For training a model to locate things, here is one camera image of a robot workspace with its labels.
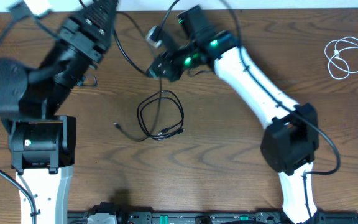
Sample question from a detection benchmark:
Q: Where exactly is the black usb cable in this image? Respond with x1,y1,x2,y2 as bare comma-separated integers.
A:
112,11,186,143

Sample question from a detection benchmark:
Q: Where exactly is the white usb cable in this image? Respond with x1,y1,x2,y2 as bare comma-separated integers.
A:
324,36,358,80

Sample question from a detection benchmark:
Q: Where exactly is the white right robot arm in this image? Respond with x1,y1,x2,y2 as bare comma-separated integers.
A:
145,26,319,223

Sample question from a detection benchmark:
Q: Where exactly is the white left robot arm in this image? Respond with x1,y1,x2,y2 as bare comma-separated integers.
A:
0,0,118,223

